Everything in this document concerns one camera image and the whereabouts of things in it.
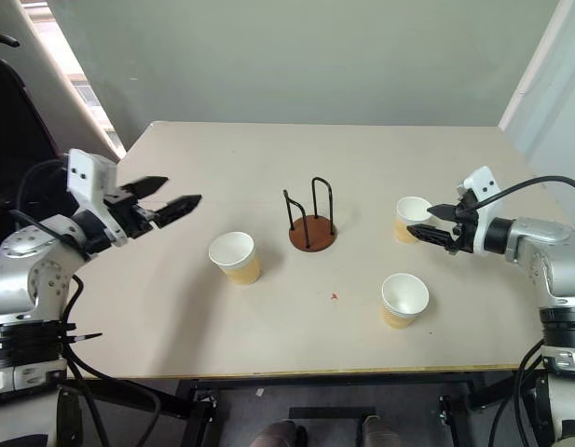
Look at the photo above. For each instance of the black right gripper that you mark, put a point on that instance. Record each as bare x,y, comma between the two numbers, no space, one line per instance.
464,230

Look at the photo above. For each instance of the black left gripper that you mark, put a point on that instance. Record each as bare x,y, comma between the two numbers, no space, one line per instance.
128,214

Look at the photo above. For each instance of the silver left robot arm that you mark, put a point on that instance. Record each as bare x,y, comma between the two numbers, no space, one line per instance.
31,274

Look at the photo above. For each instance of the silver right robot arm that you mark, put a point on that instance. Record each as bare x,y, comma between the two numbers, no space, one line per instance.
552,261

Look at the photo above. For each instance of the tan paper cup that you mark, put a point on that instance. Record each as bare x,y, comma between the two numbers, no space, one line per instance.
401,302
408,214
238,261

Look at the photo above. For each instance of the window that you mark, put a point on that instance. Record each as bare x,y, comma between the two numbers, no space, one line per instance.
89,93

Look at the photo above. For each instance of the white leaning board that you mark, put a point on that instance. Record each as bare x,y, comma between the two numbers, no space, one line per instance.
49,60

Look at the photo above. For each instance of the dark rounded shape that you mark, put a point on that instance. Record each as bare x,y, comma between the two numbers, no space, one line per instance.
277,435
380,433

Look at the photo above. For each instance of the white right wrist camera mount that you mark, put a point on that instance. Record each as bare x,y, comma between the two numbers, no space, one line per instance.
483,186

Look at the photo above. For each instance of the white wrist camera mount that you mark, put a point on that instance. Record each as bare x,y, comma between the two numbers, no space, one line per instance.
483,186
89,177

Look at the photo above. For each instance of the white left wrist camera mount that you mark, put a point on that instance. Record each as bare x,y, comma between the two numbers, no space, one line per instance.
89,177

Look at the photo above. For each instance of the black metal table frame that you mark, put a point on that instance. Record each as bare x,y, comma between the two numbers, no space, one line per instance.
315,386

